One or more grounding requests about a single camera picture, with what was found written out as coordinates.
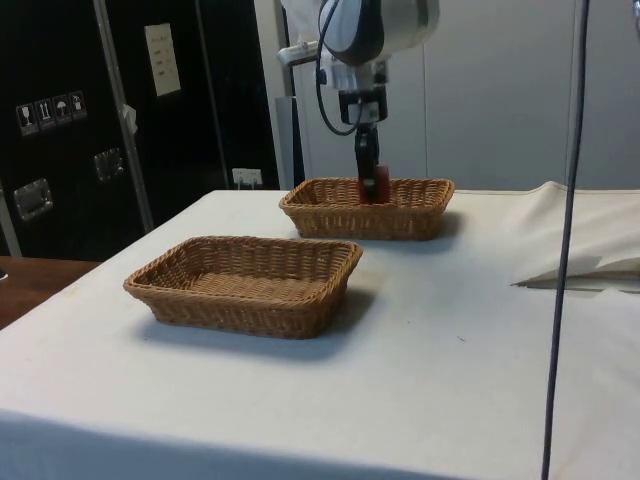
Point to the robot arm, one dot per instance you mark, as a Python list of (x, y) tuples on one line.
[(410, 25)]

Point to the pale locker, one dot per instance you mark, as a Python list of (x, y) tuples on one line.
[(400, 125), (500, 100)]

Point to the red cube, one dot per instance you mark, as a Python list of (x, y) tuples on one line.
[(384, 185)]

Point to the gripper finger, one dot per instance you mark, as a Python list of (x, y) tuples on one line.
[(369, 150)]

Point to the black cabinet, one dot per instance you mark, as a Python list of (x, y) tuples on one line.
[(200, 100)]

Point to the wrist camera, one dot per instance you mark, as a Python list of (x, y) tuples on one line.
[(350, 77)]

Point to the wicker basket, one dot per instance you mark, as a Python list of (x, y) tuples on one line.
[(240, 310), (370, 225)]

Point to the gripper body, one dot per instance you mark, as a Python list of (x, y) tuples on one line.
[(375, 100)]

